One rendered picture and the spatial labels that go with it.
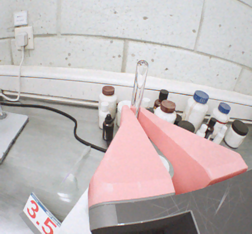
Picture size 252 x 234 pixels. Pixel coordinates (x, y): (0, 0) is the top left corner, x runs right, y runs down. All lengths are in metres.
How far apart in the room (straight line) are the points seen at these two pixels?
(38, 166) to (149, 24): 0.49
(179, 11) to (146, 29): 0.12
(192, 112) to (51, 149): 0.40
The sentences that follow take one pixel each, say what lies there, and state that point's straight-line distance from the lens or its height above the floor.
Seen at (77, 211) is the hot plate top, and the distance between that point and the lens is 0.25.
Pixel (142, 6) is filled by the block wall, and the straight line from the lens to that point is 0.50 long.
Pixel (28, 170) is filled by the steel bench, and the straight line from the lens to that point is 0.42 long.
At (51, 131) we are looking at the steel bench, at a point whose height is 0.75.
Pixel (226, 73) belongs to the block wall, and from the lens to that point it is 0.64.
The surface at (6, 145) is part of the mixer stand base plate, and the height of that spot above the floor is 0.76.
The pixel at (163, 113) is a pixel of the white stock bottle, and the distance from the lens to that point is 0.42.
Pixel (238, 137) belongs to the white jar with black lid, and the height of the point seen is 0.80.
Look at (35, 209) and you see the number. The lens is 0.34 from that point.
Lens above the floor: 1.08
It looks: 35 degrees down
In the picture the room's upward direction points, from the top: 8 degrees clockwise
